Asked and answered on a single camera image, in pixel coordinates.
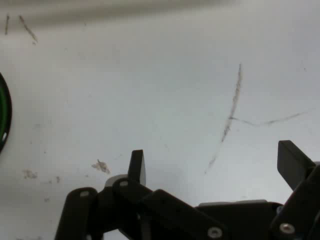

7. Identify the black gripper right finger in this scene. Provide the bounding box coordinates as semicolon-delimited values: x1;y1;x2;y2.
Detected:
271;140;320;240

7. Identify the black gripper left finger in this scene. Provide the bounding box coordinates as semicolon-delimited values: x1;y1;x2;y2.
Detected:
54;149;229;240

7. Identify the black round object green rim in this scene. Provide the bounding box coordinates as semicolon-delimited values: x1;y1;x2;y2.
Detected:
0;72;13;152

